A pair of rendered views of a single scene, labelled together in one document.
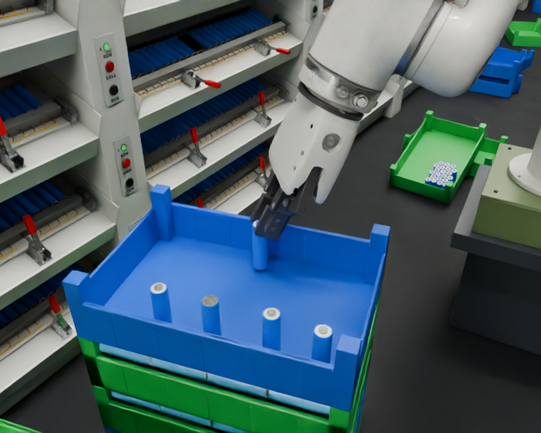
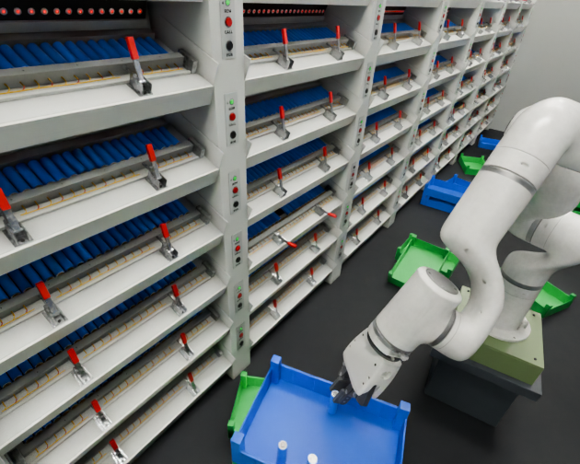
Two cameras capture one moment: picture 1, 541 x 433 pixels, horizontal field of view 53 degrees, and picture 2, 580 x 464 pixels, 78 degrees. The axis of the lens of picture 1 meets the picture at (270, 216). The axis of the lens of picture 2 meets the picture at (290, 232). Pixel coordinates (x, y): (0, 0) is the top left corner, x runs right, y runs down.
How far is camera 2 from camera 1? 0.35 m
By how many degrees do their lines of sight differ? 1
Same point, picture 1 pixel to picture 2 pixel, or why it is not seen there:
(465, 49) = (467, 347)
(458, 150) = (431, 261)
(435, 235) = not seen: hidden behind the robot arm
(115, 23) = (243, 225)
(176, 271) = (283, 411)
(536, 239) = (483, 360)
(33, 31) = (199, 238)
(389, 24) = (425, 329)
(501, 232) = not seen: hidden behind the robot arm
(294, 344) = not seen: outside the picture
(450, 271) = (424, 351)
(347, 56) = (400, 338)
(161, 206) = (276, 368)
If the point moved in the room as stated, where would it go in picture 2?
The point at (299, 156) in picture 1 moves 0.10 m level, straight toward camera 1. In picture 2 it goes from (366, 378) to (371, 435)
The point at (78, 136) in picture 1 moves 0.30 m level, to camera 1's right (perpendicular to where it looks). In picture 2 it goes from (215, 285) to (315, 292)
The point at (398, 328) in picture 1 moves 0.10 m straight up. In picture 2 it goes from (392, 393) to (398, 377)
